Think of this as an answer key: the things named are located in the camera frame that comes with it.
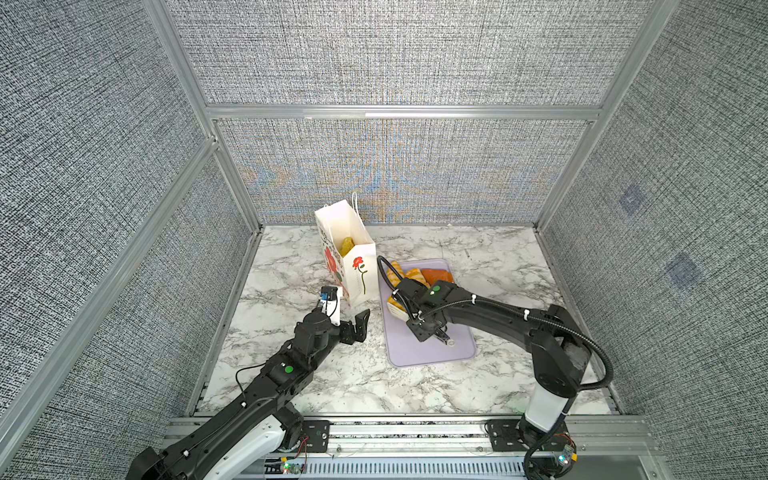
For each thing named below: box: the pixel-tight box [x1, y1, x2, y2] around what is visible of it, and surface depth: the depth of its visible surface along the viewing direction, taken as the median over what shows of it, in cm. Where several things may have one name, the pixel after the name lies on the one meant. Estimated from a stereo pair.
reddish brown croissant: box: [421, 268, 455, 286], surface depth 102 cm
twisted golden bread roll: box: [405, 268, 430, 289], surface depth 102 cm
